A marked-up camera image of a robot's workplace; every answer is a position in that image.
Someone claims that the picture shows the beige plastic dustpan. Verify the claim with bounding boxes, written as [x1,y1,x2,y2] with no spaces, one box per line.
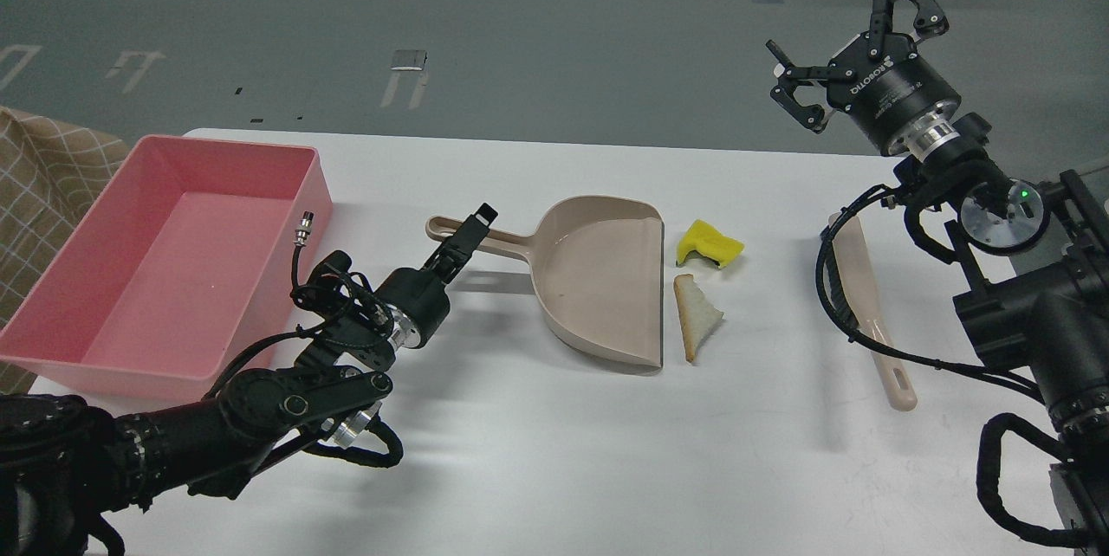
[478,196,665,371]

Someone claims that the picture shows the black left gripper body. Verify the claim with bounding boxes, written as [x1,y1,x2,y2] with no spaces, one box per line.
[378,267,449,348]

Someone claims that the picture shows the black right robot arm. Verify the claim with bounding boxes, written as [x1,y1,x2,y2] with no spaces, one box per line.
[766,0,1108,555]

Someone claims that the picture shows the yellow green sponge piece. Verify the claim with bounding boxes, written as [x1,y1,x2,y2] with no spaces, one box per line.
[676,219,746,267]

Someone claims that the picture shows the triangular bread slice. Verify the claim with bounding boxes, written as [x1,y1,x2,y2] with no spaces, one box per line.
[673,275,724,364]

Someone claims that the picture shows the beige checkered cloth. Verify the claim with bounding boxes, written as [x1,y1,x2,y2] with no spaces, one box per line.
[0,107,131,394]

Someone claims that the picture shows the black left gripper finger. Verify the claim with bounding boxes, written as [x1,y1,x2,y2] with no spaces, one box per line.
[440,204,498,283]
[426,214,476,273]

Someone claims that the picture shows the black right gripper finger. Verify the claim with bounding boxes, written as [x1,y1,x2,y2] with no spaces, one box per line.
[767,38,834,134]
[846,0,952,50]

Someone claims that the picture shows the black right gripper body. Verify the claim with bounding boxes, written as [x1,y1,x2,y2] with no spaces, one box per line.
[827,32,962,156]

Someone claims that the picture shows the beige hand brush black bristles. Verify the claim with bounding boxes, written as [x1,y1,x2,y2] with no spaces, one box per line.
[828,218,918,411]

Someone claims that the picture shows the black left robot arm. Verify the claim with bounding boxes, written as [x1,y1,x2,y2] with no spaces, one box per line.
[3,204,496,555]

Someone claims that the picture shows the pink plastic bin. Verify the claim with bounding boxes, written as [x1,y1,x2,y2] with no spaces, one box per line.
[1,135,333,403]

